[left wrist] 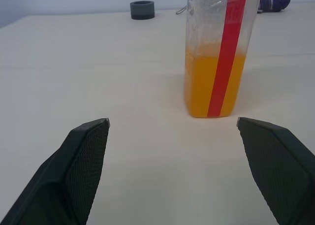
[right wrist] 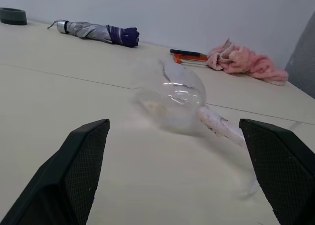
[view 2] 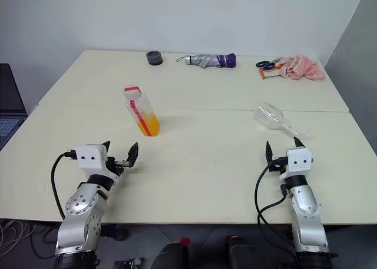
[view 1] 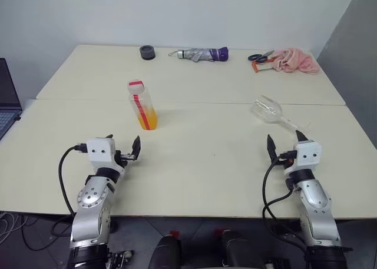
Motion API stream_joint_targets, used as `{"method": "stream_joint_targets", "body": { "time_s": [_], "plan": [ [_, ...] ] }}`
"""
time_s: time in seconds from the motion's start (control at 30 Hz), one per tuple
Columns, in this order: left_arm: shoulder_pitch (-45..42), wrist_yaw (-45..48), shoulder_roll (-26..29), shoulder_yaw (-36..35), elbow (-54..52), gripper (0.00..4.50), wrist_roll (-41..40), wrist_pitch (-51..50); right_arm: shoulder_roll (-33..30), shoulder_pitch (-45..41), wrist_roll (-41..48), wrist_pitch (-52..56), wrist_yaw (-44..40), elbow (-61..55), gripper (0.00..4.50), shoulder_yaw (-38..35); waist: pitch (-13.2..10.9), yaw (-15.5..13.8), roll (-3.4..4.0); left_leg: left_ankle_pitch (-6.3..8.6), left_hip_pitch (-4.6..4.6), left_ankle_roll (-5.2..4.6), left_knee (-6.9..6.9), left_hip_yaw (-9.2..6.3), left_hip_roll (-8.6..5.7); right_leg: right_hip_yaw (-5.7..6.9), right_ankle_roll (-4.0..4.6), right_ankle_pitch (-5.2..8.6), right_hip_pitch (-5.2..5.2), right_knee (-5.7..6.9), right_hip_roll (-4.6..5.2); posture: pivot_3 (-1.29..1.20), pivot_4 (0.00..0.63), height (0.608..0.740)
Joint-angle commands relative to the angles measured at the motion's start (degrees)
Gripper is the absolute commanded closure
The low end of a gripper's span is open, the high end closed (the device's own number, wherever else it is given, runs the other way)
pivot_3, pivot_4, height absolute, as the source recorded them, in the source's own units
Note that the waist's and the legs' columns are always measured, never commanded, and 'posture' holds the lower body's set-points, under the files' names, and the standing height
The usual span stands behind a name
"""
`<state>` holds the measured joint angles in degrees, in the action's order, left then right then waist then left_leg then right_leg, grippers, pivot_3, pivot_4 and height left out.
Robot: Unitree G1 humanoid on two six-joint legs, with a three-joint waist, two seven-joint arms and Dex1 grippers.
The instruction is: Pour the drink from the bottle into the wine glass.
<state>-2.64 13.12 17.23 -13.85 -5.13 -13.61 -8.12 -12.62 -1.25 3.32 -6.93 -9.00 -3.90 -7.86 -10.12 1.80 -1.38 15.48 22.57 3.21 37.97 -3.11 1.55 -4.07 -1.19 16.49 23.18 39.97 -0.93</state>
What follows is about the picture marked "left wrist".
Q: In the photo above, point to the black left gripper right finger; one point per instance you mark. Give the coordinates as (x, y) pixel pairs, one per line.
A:
(280, 166)

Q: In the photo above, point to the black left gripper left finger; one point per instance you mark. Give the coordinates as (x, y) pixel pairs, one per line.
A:
(73, 166)

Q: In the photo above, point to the bottle with orange liquid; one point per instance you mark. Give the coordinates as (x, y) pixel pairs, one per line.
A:
(201, 87)

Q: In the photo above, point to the folded silver purple umbrella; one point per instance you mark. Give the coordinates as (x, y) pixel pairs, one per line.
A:
(275, 1)

